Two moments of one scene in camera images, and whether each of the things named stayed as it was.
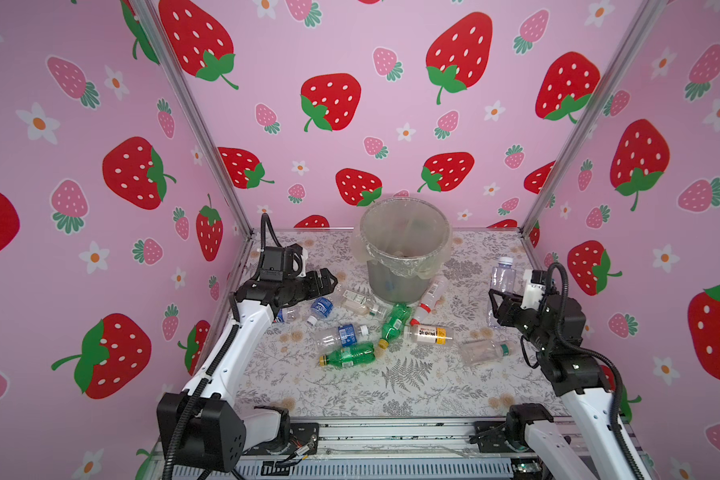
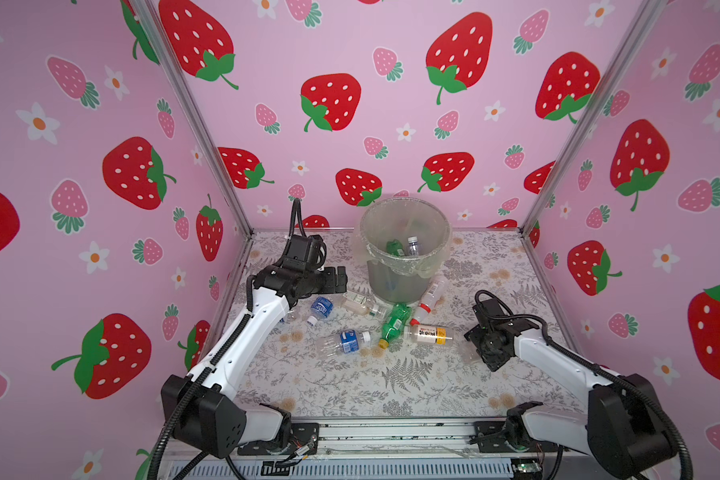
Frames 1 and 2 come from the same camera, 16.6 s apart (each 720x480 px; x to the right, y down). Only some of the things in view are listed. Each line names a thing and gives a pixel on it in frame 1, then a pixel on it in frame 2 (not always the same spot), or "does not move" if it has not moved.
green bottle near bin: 394,323 does not move
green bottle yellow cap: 350,355 → 395,248
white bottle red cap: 432,295 does not move
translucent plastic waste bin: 404,238 does not move
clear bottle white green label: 364,305 does not move
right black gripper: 508,308 → 490,359
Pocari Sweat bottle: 321,308 does not move
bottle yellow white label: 430,335 does not move
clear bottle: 503,277 → 413,249
